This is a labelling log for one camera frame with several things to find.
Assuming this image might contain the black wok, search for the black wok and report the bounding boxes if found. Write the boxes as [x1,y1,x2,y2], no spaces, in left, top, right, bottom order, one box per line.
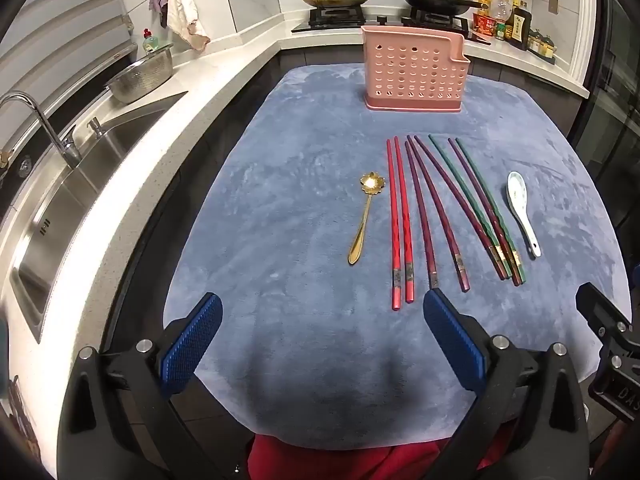
[398,0,490,18]

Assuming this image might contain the stainless steel sink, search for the stainless steel sink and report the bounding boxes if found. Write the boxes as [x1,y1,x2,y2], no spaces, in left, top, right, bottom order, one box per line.
[7,91,190,343]

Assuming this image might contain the gold flower spoon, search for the gold flower spoon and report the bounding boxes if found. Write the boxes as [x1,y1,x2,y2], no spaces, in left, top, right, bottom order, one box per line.
[347,171,385,266]

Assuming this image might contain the stainless steel colander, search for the stainless steel colander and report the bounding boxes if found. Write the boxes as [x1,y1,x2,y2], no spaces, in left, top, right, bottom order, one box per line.
[103,42,175,106]

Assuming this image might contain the white ceramic spoon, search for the white ceramic spoon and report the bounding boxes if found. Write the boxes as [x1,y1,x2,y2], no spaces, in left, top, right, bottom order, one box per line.
[506,171,542,258]

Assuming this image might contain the red chopstick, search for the red chopstick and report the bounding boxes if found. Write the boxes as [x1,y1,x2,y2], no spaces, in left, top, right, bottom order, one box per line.
[386,139,401,310]

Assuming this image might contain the striped window blind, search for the striped window blind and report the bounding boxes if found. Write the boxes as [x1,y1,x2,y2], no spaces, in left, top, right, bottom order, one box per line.
[0,0,133,101]

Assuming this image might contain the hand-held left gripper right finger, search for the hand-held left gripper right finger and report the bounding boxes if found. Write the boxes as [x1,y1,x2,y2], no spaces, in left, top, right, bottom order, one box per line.
[422,287,588,480]

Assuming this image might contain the green chopstick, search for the green chopstick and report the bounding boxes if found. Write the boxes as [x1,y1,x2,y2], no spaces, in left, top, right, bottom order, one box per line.
[428,134,514,279]

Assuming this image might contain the red chopsticks pair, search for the red chopsticks pair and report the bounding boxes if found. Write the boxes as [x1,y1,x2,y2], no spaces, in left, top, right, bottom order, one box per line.
[394,136,415,304]

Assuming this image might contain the yellow-capped sauce bottle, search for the yellow-capped sauce bottle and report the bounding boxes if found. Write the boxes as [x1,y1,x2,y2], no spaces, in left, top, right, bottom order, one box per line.
[501,0,522,42]

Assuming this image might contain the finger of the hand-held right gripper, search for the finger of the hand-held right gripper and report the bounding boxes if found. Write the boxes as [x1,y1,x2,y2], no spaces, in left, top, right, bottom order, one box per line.
[575,282,633,341]

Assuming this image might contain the red clothing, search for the red clothing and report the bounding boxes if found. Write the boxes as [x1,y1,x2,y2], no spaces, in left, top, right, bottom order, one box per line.
[247,432,516,480]

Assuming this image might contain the chrome faucet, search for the chrome faucet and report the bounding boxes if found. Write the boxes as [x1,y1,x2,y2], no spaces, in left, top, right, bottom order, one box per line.
[0,91,82,170]

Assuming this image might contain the black gas stove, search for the black gas stove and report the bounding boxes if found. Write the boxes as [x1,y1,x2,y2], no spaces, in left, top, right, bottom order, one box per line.
[291,7,471,36]

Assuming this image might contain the pink perforated utensil holder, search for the pink perforated utensil holder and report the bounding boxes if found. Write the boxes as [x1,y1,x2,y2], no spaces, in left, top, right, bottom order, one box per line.
[361,25,472,112]

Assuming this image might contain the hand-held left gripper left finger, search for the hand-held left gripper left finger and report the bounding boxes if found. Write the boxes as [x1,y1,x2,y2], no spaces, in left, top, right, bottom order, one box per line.
[56,292,251,480]

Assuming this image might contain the dark glass door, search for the dark glass door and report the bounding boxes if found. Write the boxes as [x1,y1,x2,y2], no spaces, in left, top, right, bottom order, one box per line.
[567,0,640,281]

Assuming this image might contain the blue-grey plush mat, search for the blue-grey plush mat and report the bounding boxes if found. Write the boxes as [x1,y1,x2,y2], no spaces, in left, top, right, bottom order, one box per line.
[165,62,632,448]

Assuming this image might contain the dark soy sauce bottle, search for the dark soy sauce bottle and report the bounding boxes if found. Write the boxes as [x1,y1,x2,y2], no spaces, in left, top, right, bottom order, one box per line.
[510,2,532,51]

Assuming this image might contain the cream hanging towel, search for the cream hanging towel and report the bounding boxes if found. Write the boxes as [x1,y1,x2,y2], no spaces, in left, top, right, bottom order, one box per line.
[166,0,211,51]

